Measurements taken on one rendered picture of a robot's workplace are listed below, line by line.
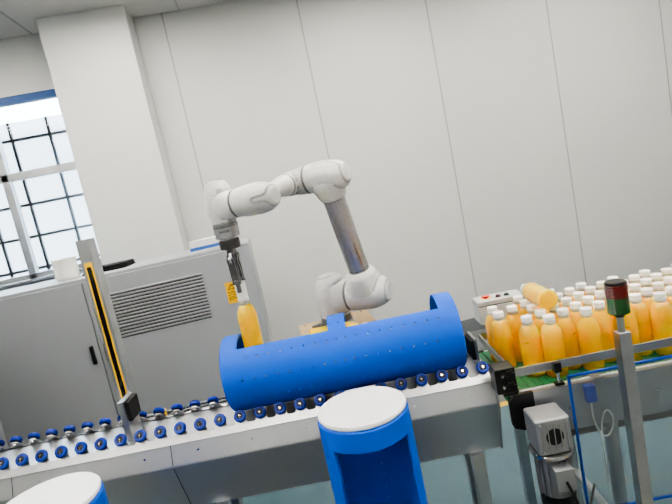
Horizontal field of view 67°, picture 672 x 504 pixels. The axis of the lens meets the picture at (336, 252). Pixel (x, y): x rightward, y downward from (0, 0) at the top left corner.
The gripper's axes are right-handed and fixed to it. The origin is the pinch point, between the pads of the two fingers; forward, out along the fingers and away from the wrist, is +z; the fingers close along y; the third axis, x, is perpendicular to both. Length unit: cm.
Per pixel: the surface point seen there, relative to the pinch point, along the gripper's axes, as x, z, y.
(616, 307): 116, 22, 38
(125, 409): -53, 34, 3
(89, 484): -44, 36, 52
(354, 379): 34, 38, 11
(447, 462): 73, 141, -91
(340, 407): 29, 36, 35
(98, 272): -65, -16, -33
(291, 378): 12.6, 32.0, 12.9
